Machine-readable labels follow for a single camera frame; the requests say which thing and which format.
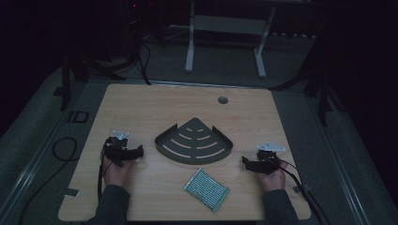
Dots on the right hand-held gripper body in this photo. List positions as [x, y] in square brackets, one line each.
[267, 161]

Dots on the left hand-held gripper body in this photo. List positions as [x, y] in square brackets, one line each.
[116, 150]

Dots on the dark grey corner shelf tray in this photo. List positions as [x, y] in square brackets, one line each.
[194, 156]

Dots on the person's right hand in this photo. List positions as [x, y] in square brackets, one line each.
[274, 182]

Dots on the person's left hand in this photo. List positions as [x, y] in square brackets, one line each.
[117, 175]

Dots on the grey table grommet hole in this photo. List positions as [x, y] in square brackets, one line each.
[222, 100]

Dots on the black tripod stand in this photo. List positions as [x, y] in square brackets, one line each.
[65, 84]
[324, 103]

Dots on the white metal desk frame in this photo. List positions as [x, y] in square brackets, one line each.
[190, 53]

